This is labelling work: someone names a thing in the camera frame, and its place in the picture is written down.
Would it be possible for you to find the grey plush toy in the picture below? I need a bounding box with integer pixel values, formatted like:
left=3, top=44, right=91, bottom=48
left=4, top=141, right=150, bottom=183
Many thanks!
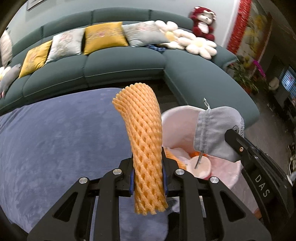
left=0, top=63, right=22, bottom=98

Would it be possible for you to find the white red paper cup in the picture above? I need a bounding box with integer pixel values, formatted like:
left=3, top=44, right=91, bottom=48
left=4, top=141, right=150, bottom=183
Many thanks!
left=187, top=156, right=212, bottom=179

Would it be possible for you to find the orange foam fruit net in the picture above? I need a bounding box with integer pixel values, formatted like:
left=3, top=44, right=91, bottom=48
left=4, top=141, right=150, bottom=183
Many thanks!
left=112, top=83, right=168, bottom=215

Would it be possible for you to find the grey drawstring pouch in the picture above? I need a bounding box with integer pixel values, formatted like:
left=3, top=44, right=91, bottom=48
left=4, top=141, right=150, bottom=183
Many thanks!
left=194, top=99, right=245, bottom=162

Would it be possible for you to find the orange knit cloth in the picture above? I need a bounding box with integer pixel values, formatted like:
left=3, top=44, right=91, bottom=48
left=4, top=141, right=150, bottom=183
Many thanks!
left=164, top=147, right=190, bottom=170

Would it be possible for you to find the red wall banner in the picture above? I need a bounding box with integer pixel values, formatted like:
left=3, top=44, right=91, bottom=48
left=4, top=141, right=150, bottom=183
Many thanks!
left=227, top=0, right=252, bottom=55

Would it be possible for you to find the white lined trash bin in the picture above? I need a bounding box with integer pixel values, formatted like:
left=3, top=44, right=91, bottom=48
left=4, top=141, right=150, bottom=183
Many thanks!
left=162, top=105, right=258, bottom=212

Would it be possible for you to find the red white plush bear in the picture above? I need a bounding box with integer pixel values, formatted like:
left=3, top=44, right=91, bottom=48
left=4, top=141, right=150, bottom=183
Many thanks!
left=190, top=6, right=216, bottom=41

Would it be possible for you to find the yellow cushion left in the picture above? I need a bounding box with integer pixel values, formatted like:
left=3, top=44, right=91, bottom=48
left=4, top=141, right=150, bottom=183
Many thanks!
left=18, top=40, right=52, bottom=78

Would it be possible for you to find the yellow cushion centre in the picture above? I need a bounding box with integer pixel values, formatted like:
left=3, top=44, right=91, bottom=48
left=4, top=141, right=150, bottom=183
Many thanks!
left=83, top=22, right=128, bottom=55

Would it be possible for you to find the television screen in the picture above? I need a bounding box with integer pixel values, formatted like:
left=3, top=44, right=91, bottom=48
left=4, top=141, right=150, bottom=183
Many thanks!
left=280, top=66, right=296, bottom=98

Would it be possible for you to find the white plush panda pillow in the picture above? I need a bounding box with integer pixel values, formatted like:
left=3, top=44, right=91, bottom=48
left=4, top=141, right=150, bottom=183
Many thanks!
left=0, top=30, right=13, bottom=67

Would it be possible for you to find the teal sectional sofa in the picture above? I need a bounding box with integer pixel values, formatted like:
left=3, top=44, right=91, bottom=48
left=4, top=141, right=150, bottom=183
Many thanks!
left=1, top=8, right=259, bottom=127

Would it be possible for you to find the yellow cushion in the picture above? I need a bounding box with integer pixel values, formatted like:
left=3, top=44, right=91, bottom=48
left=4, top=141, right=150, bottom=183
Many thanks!
left=18, top=40, right=52, bottom=78
left=83, top=22, right=128, bottom=55

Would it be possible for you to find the white flower cushion right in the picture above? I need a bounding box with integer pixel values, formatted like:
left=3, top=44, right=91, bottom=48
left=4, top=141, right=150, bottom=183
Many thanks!
left=178, top=37, right=217, bottom=60

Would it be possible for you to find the light grey cushion right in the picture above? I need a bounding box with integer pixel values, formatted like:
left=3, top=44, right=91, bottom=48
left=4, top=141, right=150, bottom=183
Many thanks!
left=122, top=21, right=169, bottom=47

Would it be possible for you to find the light grey cushion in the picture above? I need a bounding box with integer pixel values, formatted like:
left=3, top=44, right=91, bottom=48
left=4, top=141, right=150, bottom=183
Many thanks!
left=45, top=28, right=85, bottom=64
left=122, top=21, right=169, bottom=47

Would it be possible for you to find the wall picture left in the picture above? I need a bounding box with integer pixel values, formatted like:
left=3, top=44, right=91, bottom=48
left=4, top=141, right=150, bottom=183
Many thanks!
left=27, top=0, right=44, bottom=11

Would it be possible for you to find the light grey cushion left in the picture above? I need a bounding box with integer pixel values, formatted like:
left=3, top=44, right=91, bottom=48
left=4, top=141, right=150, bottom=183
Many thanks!
left=45, top=28, right=85, bottom=64

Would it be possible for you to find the potted orchid plant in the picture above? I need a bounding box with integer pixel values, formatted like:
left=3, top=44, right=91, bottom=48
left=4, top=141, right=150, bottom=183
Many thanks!
left=227, top=55, right=266, bottom=95

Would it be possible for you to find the blue patterned cloth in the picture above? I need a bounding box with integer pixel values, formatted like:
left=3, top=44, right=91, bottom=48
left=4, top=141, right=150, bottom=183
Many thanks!
left=146, top=45, right=166, bottom=53

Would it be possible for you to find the floral wall painting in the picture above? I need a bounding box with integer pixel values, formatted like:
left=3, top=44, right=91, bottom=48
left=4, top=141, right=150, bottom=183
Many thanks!
left=237, top=1, right=272, bottom=69

